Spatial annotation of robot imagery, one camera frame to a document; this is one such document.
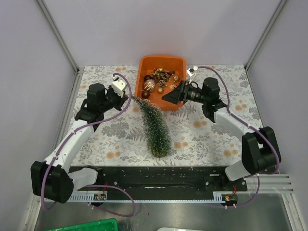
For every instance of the dark brown bauble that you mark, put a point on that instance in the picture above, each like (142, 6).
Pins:
(147, 77)
(145, 94)

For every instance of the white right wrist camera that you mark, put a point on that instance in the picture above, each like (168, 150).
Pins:
(191, 73)

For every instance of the floral patterned table mat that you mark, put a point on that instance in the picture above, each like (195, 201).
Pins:
(196, 141)

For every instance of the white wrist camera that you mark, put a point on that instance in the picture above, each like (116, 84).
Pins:
(191, 73)
(118, 85)

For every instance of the small green christmas tree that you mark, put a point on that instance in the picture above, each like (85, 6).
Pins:
(157, 133)

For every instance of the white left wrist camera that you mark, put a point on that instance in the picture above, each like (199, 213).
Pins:
(118, 85)

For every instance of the small gold bauble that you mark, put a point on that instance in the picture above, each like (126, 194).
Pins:
(160, 90)

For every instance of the grey slotted cable duct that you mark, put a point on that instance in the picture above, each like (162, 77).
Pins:
(88, 197)

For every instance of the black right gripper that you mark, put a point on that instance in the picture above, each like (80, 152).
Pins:
(175, 96)

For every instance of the green plastic crate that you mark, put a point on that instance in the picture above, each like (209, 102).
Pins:
(100, 225)

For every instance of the orange plastic tub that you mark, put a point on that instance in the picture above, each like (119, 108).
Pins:
(167, 62)

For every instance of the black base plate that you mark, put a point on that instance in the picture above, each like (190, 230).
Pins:
(166, 182)

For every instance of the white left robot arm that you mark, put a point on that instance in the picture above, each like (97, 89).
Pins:
(51, 178)

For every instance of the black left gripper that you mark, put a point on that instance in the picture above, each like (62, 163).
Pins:
(121, 100)

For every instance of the large gold striped bauble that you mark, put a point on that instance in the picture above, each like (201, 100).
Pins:
(149, 85)

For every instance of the aluminium frame post left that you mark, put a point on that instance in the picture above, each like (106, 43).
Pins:
(47, 14)

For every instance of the brown pine cone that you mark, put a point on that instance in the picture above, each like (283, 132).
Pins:
(162, 83)

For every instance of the gold and brown ornament pile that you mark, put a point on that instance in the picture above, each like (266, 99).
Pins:
(162, 74)

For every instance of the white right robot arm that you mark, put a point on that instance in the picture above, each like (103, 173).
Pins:
(259, 146)

